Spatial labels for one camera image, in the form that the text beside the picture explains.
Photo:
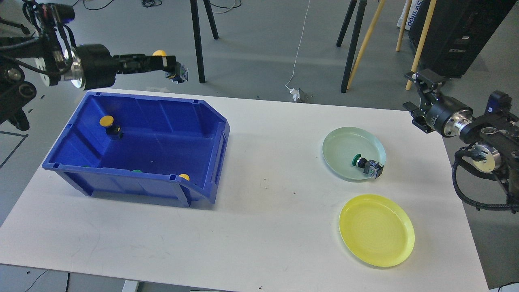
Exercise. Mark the yellow plate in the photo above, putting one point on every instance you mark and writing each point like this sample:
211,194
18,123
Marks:
376,230

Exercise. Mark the blue plastic storage bin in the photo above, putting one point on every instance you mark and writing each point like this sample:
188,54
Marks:
162,136

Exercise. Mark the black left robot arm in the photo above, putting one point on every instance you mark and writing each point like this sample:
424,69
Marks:
54,54

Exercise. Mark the light green plate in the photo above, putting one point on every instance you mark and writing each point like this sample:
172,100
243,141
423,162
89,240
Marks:
342,144

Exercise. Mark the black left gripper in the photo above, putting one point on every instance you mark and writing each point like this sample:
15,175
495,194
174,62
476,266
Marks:
94,67

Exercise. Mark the yellow push button front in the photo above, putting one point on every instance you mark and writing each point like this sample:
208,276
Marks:
184,176

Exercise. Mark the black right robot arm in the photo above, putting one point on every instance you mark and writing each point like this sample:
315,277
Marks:
491,140

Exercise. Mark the black equipment case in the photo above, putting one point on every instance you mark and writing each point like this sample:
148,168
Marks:
458,31

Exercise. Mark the white power plug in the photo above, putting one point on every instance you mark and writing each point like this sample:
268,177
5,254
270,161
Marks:
298,95

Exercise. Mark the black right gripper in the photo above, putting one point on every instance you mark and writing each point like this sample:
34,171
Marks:
439,113

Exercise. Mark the yellow push button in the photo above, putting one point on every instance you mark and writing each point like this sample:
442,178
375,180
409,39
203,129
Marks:
174,71
112,130
184,176

